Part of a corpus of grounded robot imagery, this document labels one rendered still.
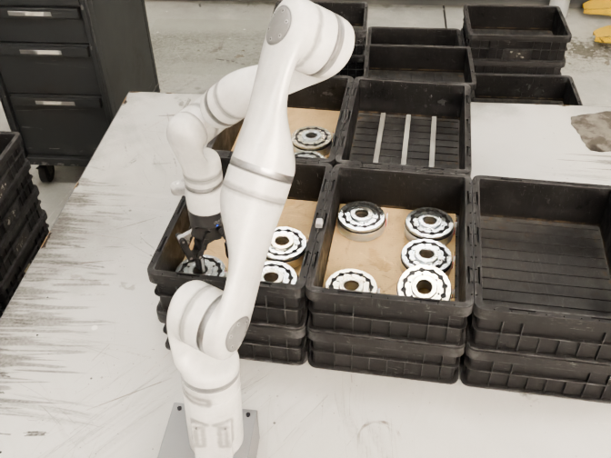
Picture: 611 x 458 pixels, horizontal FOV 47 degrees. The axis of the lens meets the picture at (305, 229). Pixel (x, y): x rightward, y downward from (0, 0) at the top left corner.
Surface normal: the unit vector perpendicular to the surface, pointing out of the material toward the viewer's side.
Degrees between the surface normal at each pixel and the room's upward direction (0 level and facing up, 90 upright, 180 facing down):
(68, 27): 90
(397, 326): 90
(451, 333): 90
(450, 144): 0
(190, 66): 0
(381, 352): 90
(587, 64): 0
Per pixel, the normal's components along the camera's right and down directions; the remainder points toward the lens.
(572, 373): -0.17, 0.64
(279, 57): -0.56, 0.00
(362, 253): -0.02, -0.76
